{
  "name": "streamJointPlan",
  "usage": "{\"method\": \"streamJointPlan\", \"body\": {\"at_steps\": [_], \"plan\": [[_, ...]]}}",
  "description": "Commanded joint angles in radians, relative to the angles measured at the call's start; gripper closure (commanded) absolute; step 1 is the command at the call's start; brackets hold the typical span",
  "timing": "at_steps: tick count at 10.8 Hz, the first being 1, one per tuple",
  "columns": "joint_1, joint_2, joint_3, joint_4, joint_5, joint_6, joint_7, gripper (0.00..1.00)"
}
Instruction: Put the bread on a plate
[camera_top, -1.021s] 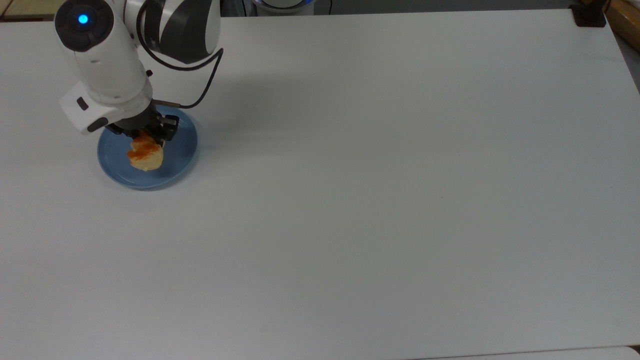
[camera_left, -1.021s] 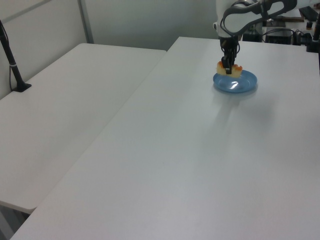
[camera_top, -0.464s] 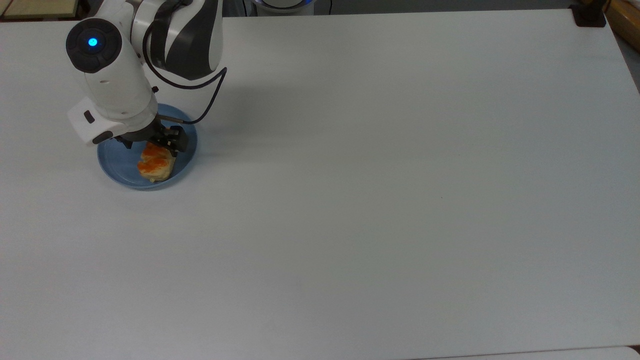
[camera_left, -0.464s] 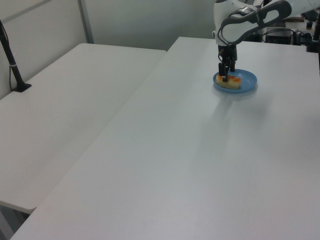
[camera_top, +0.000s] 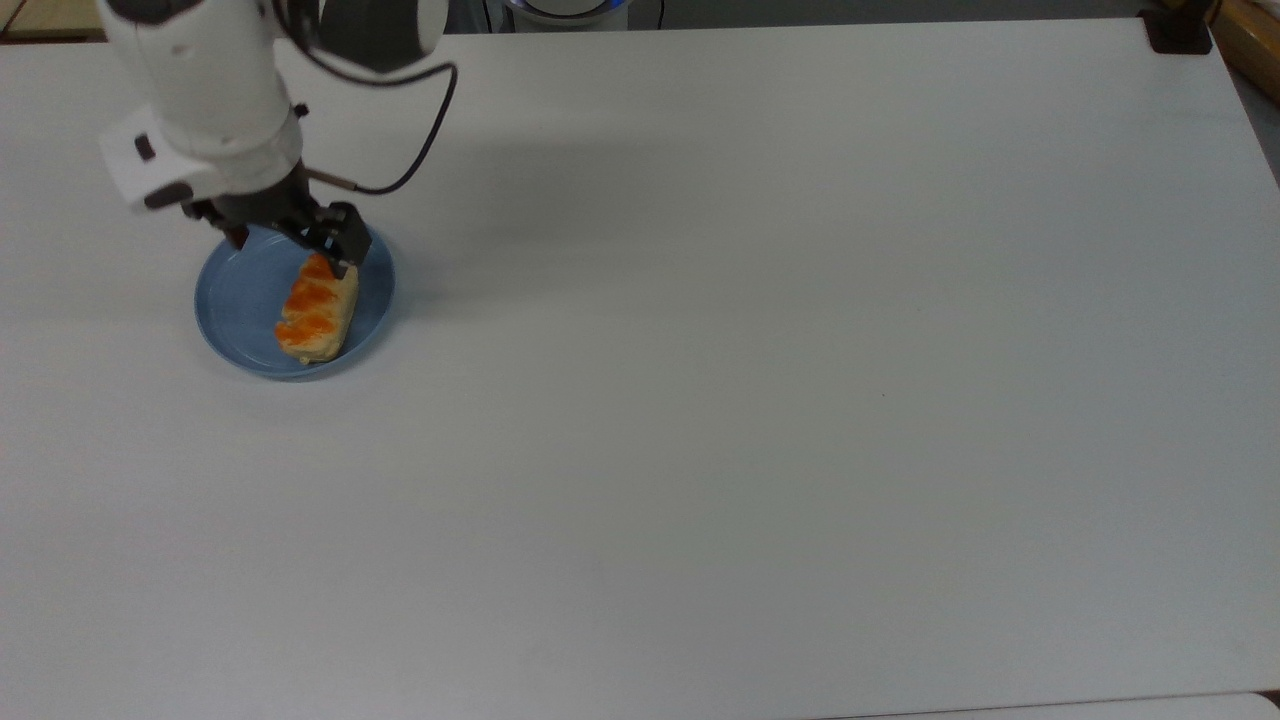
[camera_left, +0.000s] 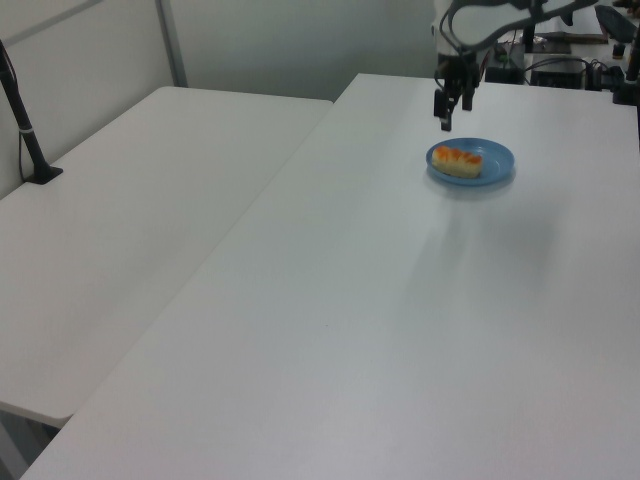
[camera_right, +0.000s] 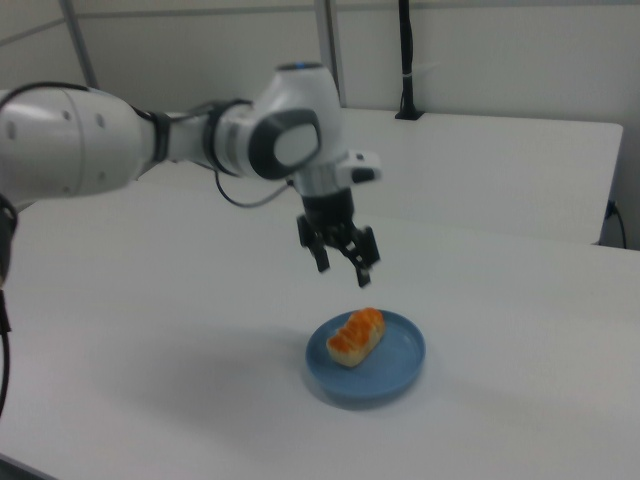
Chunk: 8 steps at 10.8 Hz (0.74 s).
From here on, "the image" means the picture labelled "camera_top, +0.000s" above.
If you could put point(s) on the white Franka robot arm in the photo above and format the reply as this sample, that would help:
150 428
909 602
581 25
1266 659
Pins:
210 80

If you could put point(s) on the orange glazed bread loaf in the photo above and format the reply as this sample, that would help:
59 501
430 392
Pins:
315 310

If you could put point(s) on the wooden board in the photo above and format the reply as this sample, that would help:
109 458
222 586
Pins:
1252 38

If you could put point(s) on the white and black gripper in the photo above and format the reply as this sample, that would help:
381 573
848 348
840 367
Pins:
262 205

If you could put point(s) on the blue round plate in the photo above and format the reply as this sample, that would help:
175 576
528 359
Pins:
235 310

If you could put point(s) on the beige side table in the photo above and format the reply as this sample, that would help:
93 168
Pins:
50 15

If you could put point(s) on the black table corner clamp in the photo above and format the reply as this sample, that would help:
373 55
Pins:
1178 32

